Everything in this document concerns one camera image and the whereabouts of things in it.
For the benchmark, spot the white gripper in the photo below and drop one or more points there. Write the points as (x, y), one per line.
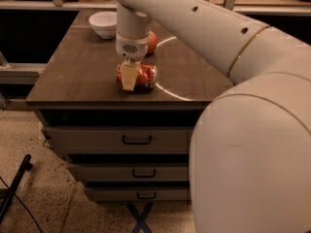
(131, 49)

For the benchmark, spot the red coke can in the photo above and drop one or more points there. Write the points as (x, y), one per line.
(146, 78)

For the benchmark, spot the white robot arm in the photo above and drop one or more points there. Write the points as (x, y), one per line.
(250, 151)

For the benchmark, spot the red apple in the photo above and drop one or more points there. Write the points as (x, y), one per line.
(152, 43)

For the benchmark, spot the white ceramic bowl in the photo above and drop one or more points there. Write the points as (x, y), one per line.
(104, 24)

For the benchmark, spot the grey drawer cabinet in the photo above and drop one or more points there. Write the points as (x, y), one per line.
(79, 88)

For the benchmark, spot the top grey drawer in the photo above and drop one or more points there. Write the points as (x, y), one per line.
(112, 140)

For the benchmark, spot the grey drawer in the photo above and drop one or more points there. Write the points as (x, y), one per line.
(125, 172)
(156, 193)
(112, 140)

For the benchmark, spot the middle grey drawer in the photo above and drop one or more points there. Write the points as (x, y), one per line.
(125, 172)

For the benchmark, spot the bottom grey drawer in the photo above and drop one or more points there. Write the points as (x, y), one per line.
(156, 193)

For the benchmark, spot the black stand leg left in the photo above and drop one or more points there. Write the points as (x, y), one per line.
(7, 194)

